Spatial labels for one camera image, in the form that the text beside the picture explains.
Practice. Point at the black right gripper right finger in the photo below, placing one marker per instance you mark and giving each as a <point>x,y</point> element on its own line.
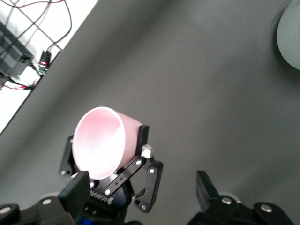
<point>222,212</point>

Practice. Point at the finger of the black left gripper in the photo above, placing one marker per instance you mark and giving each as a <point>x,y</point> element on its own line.
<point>68,161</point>
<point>143,140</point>

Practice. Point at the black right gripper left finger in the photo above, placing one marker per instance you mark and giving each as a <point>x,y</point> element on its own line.
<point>72,197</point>

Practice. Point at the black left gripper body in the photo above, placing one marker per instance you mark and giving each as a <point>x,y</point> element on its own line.
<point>117,211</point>

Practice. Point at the pink plastic cup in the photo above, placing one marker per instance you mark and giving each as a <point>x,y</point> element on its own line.
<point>100,140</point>

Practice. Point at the dark grey table mat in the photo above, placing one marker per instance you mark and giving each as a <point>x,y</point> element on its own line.
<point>211,93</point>

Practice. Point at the small adapter with red light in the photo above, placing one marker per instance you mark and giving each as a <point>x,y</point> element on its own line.
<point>44,62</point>

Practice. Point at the black finned power supply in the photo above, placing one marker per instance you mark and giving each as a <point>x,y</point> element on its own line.
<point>11,56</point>

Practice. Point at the pale green cooking pot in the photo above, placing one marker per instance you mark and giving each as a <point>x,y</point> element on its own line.
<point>291,35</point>

